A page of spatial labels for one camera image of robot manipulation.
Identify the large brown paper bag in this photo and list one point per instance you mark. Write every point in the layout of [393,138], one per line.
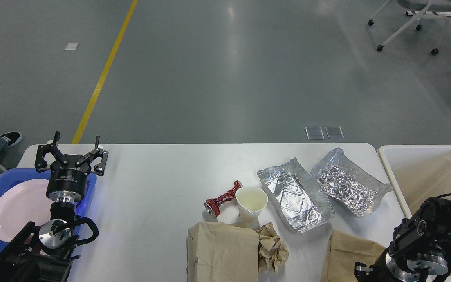
[219,252]

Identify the clear plastic wrap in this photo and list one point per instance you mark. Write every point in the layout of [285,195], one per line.
[349,184]

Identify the black sneaker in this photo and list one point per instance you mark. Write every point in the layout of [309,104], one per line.
[12,138]

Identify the white office chair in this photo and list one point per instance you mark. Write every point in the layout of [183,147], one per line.
[429,9]

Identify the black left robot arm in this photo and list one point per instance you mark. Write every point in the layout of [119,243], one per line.
[45,253]

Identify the crushed red can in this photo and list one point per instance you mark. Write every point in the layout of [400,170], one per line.
[212,205]

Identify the beige plastic bin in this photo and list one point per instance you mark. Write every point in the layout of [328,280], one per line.
[417,172]

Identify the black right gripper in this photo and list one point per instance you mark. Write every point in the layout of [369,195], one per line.
[385,269]

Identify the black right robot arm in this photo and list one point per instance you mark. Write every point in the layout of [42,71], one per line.
[421,247]

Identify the white floor tape patch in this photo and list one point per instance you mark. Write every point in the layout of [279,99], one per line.
[71,46]

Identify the aluminium foil tray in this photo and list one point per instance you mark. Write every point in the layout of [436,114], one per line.
[301,204]

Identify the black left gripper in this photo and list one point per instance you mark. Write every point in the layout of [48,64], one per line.
[68,182]

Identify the clear floor plate right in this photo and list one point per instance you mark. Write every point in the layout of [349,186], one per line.
[334,132]

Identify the crumpled brown paper ball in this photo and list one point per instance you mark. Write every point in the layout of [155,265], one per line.
[272,249]

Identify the clear floor plate left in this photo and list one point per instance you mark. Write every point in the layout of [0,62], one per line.
[314,133]

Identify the white paper cup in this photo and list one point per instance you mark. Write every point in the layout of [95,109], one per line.
[251,202]

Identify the clear floor plate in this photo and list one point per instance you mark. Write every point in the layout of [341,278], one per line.
[314,133]
[334,132]

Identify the pink plate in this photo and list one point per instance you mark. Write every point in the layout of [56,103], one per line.
[23,203]

